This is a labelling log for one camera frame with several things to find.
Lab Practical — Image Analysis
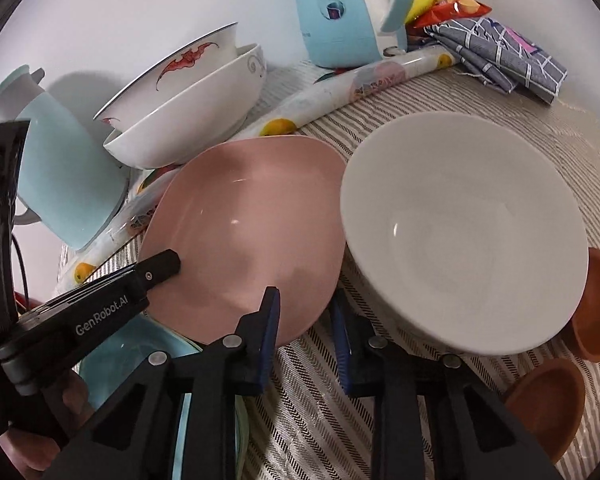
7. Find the person's left hand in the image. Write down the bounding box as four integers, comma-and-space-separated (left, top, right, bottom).
0, 372, 88, 476

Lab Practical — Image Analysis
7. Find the large white bowl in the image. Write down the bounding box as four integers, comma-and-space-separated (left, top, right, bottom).
340, 112, 590, 356

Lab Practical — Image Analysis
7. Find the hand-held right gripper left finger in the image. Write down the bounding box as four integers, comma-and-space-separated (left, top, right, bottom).
40, 286, 282, 480

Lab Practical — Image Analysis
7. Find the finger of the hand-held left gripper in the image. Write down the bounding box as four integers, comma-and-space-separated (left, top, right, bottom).
125, 249, 182, 291

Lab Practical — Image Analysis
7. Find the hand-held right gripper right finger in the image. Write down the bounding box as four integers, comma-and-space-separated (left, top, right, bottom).
330, 301, 566, 480

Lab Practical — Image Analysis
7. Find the fruit printed rolled tablecloth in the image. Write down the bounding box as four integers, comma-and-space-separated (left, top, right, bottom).
55, 42, 458, 301

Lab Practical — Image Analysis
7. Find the plain white bowl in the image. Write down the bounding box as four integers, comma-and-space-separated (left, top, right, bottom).
102, 43, 267, 170

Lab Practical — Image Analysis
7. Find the red snack packet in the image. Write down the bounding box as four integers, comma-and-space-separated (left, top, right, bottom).
412, 0, 493, 29

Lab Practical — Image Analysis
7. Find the light blue plate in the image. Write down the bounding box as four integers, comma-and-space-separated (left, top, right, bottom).
77, 317, 243, 480

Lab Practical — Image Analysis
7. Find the blue patterned bowl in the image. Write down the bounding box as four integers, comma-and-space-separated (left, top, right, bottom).
94, 22, 241, 133

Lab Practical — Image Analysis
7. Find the black cable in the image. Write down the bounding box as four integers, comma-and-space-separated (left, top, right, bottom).
9, 234, 32, 311

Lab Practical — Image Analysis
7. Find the grey plaid cloth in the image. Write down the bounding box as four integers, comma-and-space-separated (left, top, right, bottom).
424, 16, 567, 106

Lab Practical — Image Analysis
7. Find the small brown bowl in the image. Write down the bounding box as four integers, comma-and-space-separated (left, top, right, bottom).
502, 357, 587, 463
570, 247, 600, 363

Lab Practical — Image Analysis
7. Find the light blue thermos jug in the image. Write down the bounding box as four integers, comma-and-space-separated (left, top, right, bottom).
0, 65, 131, 253

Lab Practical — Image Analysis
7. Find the striped table cover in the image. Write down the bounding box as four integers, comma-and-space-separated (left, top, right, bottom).
55, 60, 600, 480

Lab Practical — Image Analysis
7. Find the light blue electric kettle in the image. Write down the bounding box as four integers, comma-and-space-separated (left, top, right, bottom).
287, 0, 411, 68

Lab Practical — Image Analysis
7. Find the pink plate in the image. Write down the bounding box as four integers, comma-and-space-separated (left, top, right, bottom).
140, 135, 348, 347

